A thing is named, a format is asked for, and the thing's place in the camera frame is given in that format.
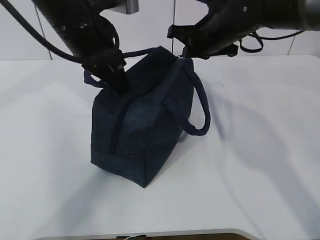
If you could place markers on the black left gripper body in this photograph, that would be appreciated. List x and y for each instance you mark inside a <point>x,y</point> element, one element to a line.
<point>93,42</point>

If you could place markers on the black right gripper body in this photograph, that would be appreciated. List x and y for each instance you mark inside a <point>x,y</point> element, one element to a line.
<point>203,39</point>

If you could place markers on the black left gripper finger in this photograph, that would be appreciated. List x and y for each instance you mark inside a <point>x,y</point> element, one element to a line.
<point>115,77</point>

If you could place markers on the dark navy lunch bag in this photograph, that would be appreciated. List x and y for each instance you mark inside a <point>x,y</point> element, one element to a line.
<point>133,135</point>

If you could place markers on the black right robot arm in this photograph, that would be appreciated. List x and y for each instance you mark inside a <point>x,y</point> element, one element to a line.
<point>229,21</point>

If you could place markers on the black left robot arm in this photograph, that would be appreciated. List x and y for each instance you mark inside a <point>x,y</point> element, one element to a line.
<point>57,11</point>

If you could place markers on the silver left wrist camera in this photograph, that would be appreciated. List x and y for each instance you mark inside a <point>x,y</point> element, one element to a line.
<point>127,7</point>

